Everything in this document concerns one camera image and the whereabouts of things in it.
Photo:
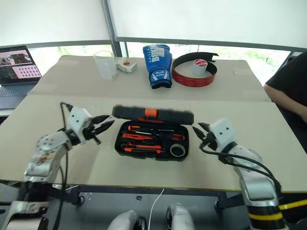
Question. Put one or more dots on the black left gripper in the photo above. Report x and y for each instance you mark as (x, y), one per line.
(90, 133)

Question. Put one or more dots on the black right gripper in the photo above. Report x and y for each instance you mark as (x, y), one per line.
(210, 141)

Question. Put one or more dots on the silver shaft screwdriver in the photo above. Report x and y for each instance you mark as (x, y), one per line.
(177, 137)

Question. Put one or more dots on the black shaft screwdriver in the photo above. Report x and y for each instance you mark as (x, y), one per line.
(133, 127)

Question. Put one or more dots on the dark electrical tape roll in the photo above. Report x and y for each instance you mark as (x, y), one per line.
(178, 151)

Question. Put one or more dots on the black tool case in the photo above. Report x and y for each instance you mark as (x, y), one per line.
(134, 112)

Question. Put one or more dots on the orange test pen screwdriver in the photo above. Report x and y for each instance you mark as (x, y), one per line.
(136, 136)

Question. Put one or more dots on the orange and black utility knife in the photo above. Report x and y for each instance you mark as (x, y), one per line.
(144, 150)
(141, 145)

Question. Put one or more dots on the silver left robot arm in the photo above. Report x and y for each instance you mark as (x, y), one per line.
(48, 143)

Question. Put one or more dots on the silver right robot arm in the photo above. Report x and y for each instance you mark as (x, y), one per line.
(254, 182)

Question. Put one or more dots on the person's bare forearm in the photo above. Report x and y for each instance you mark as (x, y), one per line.
(272, 95)

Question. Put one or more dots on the red and black band loop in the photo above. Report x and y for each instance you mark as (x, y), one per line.
(194, 82)

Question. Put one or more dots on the clear plastic measuring cup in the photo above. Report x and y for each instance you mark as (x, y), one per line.
(105, 67)

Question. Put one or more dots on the white glue gun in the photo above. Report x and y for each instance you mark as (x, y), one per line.
(126, 65)

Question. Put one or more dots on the white and red tape roll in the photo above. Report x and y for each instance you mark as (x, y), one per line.
(200, 68)

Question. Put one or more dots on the blue boxing glove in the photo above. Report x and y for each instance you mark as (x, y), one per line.
(158, 64)

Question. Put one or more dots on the small black floor object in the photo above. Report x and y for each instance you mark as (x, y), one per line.
(138, 198)

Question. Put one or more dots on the silver rounded robot leg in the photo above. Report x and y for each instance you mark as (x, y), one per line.
(180, 216)
(124, 220)

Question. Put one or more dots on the open grey laptop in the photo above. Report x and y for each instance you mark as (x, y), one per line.
(14, 72)

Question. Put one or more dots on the person in black clothes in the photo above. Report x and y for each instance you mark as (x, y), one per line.
(292, 79)

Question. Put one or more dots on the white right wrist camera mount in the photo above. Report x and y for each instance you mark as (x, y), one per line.
(223, 131)

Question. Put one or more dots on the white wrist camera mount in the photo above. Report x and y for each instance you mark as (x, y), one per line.
(78, 119)
(223, 131)

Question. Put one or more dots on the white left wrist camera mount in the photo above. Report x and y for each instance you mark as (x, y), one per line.
(78, 119)

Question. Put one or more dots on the black metal table frame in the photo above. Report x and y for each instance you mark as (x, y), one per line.
(72, 194)

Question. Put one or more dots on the grey window frame post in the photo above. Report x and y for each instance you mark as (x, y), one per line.
(109, 21)

